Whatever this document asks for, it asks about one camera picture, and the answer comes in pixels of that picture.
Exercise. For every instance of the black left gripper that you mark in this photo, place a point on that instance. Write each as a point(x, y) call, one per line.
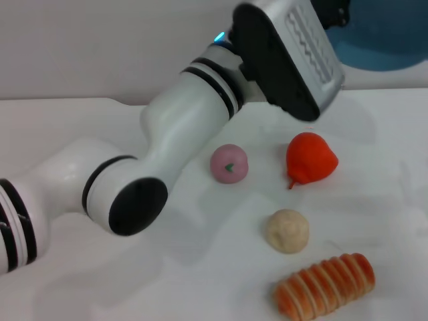
point(331, 10)

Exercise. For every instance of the blue plastic bowl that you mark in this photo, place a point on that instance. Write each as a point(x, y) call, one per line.
point(384, 36)

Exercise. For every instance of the beige egg yolk pastry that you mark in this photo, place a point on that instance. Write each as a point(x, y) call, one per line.
point(287, 230)

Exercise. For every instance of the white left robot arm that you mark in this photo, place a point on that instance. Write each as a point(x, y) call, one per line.
point(174, 127)

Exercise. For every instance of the orange pear toy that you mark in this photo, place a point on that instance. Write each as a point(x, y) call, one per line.
point(311, 157)

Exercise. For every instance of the pink peach bun toy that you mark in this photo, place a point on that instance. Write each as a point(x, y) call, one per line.
point(229, 164)

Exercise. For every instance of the striped orange bread roll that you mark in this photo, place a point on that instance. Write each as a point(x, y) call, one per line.
point(324, 286)

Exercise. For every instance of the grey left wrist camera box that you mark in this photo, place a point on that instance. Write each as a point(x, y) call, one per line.
point(287, 60)

